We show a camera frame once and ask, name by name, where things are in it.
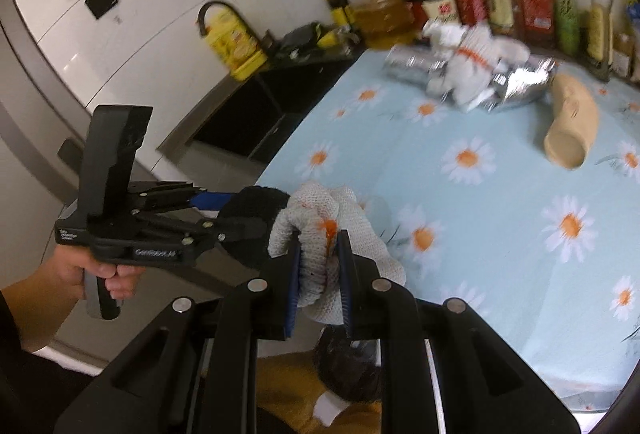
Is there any clear oil jug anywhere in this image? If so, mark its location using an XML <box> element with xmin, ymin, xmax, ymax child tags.
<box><xmin>350</xmin><ymin>0</ymin><xmax>418</xmax><ymax>49</ymax></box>

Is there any silver foil packet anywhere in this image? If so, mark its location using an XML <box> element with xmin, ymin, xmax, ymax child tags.
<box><xmin>487</xmin><ymin>56</ymin><xmax>558</xmax><ymax>112</ymax></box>
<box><xmin>382</xmin><ymin>44</ymin><xmax>451</xmax><ymax>87</ymax></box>

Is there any black cloth in box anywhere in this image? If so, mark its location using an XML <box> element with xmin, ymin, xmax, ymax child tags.
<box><xmin>312</xmin><ymin>329</ymin><xmax>383</xmax><ymax>402</ymax></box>

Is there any black sink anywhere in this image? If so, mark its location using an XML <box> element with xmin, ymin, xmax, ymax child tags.
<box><xmin>157</xmin><ymin>48</ymin><xmax>368</xmax><ymax>165</ymax></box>

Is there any black fuzzy cloth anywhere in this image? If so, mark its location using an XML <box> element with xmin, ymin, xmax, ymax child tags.
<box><xmin>216</xmin><ymin>186</ymin><xmax>293</xmax><ymax>271</ymax></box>

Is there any daisy print tablecloth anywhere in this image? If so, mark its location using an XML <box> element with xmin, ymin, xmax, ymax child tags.
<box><xmin>255</xmin><ymin>46</ymin><xmax>640</xmax><ymax>412</ymax></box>

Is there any beige cylindrical roll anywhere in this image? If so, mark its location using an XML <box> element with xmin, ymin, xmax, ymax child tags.
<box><xmin>543</xmin><ymin>74</ymin><xmax>600</xmax><ymax>171</ymax></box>

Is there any black bag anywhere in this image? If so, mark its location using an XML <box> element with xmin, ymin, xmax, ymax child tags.
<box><xmin>272</xmin><ymin>22</ymin><xmax>363</xmax><ymax>62</ymax></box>

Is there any person's left hand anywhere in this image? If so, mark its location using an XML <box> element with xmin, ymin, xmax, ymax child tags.
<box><xmin>47</xmin><ymin>246</ymin><xmax>143</xmax><ymax>301</ymax></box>

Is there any white knitted glove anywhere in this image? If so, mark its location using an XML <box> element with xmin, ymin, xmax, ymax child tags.
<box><xmin>268</xmin><ymin>181</ymin><xmax>407</xmax><ymax>326</ymax></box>

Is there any clear bottle yellow label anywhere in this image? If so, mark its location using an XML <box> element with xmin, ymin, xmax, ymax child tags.
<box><xmin>582</xmin><ymin>0</ymin><xmax>615</xmax><ymax>79</ymax></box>

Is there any black wall socket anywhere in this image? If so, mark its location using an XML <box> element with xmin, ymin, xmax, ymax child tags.
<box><xmin>84</xmin><ymin>0</ymin><xmax>120</xmax><ymax>19</ymax></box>

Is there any white glove with orange trim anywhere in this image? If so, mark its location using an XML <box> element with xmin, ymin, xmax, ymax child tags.
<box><xmin>425</xmin><ymin>24</ymin><xmax>531</xmax><ymax>112</ymax></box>

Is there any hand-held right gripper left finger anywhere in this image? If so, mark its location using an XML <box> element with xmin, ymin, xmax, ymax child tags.
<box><xmin>52</xmin><ymin>244</ymin><xmax>303</xmax><ymax>434</ymax></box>

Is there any cardboard box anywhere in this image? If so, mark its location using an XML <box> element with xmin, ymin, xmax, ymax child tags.
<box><xmin>255</xmin><ymin>354</ymin><xmax>386</xmax><ymax>434</ymax></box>

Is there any yellow oil jug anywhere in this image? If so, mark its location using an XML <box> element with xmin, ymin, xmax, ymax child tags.
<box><xmin>196</xmin><ymin>1</ymin><xmax>269</xmax><ymax>81</ymax></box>

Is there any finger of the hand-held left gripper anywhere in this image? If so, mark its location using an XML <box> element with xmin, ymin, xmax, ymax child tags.
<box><xmin>132</xmin><ymin>213</ymin><xmax>273</xmax><ymax>247</ymax></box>
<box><xmin>129</xmin><ymin>181</ymin><xmax>236</xmax><ymax>215</ymax></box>

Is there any dark bottle red white label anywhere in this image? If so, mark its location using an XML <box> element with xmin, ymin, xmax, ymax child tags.
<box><xmin>420</xmin><ymin>0</ymin><xmax>461</xmax><ymax>27</ymax></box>

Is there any person's left forearm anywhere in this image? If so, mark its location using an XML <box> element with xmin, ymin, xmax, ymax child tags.
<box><xmin>0</xmin><ymin>251</ymin><xmax>86</xmax><ymax>434</ymax></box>

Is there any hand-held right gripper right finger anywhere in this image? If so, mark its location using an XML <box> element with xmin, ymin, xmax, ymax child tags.
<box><xmin>336</xmin><ymin>230</ymin><xmax>583</xmax><ymax>434</ymax></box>

